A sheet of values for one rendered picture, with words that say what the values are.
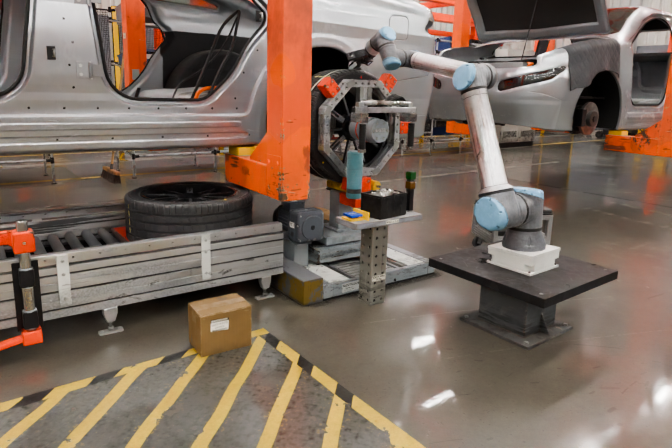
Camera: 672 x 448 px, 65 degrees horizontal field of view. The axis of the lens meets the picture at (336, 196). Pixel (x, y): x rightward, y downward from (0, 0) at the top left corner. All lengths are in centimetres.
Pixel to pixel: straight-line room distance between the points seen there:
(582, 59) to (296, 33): 338
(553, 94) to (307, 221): 305
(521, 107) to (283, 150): 312
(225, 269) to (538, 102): 350
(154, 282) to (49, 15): 127
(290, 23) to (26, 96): 122
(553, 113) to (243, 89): 314
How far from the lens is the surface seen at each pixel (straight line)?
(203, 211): 263
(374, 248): 263
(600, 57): 558
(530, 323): 255
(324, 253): 302
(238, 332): 229
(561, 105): 529
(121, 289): 249
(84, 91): 279
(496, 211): 230
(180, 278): 256
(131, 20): 513
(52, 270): 241
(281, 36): 255
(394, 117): 316
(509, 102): 525
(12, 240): 230
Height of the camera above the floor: 107
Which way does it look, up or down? 12 degrees down
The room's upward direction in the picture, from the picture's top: 2 degrees clockwise
